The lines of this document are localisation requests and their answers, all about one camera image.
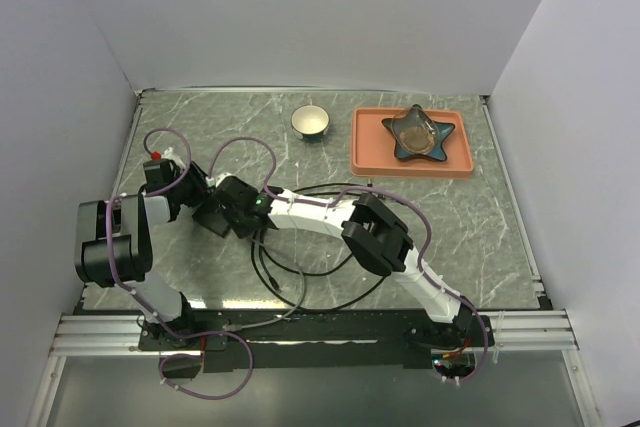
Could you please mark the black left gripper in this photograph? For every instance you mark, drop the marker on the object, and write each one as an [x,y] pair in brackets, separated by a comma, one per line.
[197,175]

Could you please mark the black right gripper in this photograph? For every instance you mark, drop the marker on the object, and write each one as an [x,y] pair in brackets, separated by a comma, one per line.
[241,231]

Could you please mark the black network switch box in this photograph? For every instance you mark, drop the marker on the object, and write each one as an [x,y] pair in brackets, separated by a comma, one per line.
[209,215]

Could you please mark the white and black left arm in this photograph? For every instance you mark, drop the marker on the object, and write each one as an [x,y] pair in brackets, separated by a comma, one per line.
[113,246]

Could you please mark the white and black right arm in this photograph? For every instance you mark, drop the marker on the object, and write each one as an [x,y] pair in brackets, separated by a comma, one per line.
[376,237]

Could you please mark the small white teal bowl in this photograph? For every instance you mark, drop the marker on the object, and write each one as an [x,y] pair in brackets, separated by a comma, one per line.
[310,123]

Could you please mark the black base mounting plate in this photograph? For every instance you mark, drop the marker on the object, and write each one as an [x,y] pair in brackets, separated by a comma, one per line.
[238,338]

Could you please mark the salmon pink tray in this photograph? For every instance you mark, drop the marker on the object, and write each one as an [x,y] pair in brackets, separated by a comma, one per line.
[372,148]

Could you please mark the dark blue star dish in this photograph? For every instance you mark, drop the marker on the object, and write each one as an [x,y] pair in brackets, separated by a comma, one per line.
[437,155]

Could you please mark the clear glass bowl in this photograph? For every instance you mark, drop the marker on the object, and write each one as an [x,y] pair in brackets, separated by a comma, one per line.
[415,131]

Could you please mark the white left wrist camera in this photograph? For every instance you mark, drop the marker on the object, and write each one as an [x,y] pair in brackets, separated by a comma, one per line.
[169,154]

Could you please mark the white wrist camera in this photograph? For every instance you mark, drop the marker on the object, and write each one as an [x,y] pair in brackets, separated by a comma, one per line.
[215,181]
[169,154]

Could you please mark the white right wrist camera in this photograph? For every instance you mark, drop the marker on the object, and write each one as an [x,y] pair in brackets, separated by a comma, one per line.
[215,181]

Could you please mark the aluminium frame rail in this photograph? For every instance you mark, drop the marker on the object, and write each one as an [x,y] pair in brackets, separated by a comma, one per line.
[119,335]

